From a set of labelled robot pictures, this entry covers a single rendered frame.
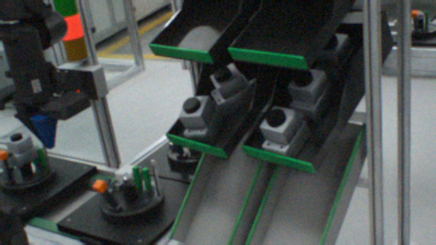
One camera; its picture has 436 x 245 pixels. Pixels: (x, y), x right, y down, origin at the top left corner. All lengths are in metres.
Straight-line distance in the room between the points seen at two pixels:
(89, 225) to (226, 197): 0.33
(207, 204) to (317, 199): 0.21
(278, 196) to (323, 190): 0.08
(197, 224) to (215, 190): 0.07
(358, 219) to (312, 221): 0.36
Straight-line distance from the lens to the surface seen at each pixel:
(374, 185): 0.95
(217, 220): 1.03
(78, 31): 1.31
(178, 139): 0.94
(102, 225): 1.21
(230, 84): 0.92
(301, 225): 0.96
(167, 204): 1.22
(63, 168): 1.49
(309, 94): 0.86
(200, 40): 0.89
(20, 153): 1.42
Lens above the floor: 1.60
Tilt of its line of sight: 24 degrees down
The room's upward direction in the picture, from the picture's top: 8 degrees counter-clockwise
